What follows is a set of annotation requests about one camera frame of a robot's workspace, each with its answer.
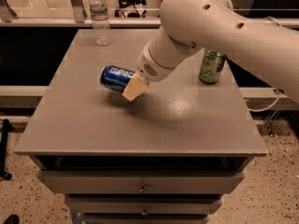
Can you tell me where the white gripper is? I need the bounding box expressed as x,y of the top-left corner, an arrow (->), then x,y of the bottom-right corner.
122,44 -> 174,102

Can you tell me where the blue pepsi can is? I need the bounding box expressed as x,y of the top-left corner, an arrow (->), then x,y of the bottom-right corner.
100,65 -> 135,93

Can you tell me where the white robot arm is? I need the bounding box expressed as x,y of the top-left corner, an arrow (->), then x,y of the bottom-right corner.
122,0 -> 299,103

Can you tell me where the green soda can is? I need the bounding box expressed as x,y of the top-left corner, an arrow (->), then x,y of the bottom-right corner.
199,49 -> 226,84

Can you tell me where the clear plastic water bottle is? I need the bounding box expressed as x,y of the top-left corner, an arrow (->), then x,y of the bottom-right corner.
89,0 -> 111,46

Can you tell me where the grey drawer cabinet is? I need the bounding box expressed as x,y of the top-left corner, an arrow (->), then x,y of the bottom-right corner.
16,29 -> 266,224

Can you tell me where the black office chair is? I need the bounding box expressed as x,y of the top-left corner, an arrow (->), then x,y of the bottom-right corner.
114,0 -> 147,18

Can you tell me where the metal drawer knob upper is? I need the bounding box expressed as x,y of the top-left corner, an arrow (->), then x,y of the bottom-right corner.
138,184 -> 148,194

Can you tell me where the metal drawer knob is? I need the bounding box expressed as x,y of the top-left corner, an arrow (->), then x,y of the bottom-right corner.
138,184 -> 148,194
140,207 -> 149,216

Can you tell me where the top grey drawer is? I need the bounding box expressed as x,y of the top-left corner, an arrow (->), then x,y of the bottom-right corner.
38,171 -> 244,194

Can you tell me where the grey drawer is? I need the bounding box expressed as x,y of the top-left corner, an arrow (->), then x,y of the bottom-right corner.
66,196 -> 222,215
38,171 -> 244,194

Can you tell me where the metal drawer knob lower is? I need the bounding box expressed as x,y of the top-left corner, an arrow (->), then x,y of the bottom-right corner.
140,207 -> 149,216

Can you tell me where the black stand with caster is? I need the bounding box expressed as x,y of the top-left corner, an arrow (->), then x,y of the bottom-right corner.
0,119 -> 13,180

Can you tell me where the metal railing frame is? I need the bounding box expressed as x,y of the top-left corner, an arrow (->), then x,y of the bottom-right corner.
0,0 -> 299,29

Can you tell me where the white cable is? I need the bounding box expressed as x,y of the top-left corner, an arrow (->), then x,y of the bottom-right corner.
248,90 -> 283,113

